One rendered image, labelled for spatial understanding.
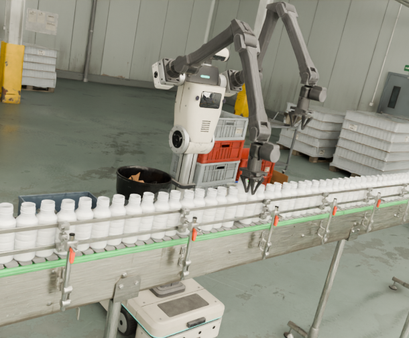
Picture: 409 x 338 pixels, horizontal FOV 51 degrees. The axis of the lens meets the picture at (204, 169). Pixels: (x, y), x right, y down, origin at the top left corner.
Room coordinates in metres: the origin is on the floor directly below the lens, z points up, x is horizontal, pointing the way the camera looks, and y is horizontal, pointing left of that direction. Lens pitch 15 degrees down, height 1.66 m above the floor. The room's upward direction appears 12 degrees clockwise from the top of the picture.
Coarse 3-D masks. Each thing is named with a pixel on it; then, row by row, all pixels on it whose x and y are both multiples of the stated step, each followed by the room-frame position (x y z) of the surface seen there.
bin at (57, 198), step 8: (64, 192) 1.78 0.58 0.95; (72, 192) 1.80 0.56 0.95; (80, 192) 1.83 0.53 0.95; (88, 192) 1.85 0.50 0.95; (24, 200) 1.66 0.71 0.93; (32, 200) 1.68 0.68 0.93; (40, 200) 1.71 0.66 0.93; (56, 200) 1.76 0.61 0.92; (96, 200) 1.79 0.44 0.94; (56, 208) 1.76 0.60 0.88
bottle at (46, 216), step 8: (48, 200) 1.16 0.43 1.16; (40, 208) 1.14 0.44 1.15; (48, 208) 1.13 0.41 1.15; (40, 216) 1.13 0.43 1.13; (48, 216) 1.13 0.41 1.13; (56, 216) 1.16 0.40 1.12; (40, 224) 1.12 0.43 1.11; (40, 232) 1.12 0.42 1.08; (48, 232) 1.13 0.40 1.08; (40, 240) 1.12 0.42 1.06; (48, 240) 1.13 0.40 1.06; (40, 256) 1.12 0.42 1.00; (48, 256) 1.14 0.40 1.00
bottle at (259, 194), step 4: (260, 188) 1.77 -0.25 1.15; (264, 188) 1.79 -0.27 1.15; (256, 192) 1.77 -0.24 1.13; (260, 192) 1.77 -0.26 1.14; (260, 196) 1.76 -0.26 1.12; (264, 196) 1.78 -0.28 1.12; (256, 204) 1.76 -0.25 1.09; (260, 204) 1.76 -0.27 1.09; (256, 208) 1.76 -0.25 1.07; (260, 208) 1.77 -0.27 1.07; (256, 212) 1.76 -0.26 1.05; (260, 212) 1.77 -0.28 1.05; (252, 220) 1.76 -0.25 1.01; (256, 220) 1.76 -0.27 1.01
